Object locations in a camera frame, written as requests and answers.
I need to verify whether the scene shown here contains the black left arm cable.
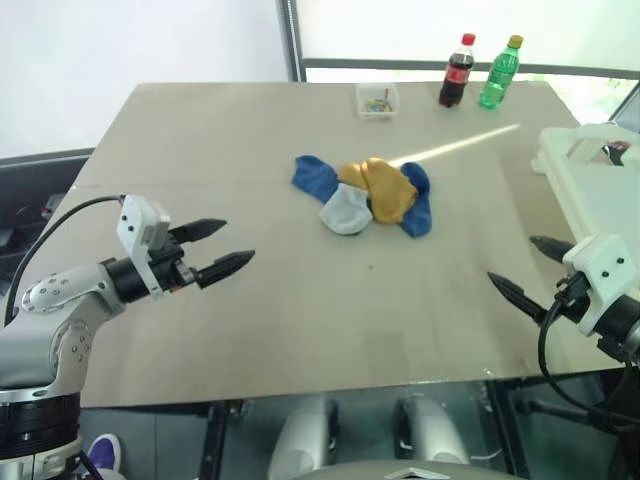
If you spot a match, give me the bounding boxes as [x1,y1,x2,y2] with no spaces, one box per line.
[3,194,126,326]

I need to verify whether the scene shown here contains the blue sock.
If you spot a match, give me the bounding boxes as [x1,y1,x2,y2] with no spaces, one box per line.
[398,161,434,239]
[291,155,342,204]

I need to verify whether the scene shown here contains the cola bottle with red cap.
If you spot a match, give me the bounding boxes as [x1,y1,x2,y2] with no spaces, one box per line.
[438,32,477,109]

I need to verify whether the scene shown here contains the silver rounded shell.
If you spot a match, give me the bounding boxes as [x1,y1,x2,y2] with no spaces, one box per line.
[266,396,342,480]
[391,394,472,480]

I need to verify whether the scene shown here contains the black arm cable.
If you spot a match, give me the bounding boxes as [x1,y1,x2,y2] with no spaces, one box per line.
[537,272,640,431]
[3,194,126,326]

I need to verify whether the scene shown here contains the purple shoe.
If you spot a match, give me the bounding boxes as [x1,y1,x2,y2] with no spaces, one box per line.
[86,433,124,473]

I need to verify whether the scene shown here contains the small black red object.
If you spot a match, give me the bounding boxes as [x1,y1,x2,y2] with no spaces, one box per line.
[601,140,632,167]

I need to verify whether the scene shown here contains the grey window frame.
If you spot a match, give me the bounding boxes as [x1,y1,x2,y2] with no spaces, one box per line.
[276,0,640,84]

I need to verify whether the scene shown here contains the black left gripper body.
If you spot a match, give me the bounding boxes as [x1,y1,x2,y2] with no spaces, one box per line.
[148,227,200,297]

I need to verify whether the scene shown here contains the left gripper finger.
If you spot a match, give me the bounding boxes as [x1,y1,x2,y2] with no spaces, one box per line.
[169,217,229,245]
[194,249,257,291]

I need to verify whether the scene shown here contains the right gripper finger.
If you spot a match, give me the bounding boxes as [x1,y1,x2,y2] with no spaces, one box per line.
[529,235,577,263]
[487,271,549,328]

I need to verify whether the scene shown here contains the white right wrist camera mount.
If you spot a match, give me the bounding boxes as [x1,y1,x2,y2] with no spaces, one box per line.
[561,233,640,338]

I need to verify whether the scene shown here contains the white plastic bin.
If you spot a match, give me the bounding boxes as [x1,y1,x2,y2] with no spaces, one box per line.
[529,121,640,291]

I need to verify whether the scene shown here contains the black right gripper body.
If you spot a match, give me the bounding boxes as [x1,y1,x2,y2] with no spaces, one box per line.
[549,272,594,324]

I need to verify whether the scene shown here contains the small clear plastic box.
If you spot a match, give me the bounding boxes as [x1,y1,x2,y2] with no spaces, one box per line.
[354,82,402,122]

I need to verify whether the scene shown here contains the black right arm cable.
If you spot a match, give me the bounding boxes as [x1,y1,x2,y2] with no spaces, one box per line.
[537,272,640,431]

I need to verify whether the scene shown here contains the colourful small clips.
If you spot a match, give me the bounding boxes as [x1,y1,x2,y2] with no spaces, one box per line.
[364,88,395,112]

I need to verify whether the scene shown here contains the mustard yellow sock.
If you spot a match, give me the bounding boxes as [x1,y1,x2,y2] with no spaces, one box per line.
[337,160,372,192]
[360,156,419,225]

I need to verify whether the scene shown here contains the green bottle with yellow cap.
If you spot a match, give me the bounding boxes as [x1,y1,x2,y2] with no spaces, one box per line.
[478,34,525,111]

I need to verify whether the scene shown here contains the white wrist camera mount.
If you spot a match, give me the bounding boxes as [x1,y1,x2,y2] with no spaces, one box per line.
[116,194,172,302]
[561,233,640,338]

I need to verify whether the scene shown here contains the light grey sock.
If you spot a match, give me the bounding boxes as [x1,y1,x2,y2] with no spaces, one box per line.
[318,182,374,237]

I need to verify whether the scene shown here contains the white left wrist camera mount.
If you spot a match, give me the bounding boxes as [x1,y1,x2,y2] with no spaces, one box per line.
[116,194,172,302]

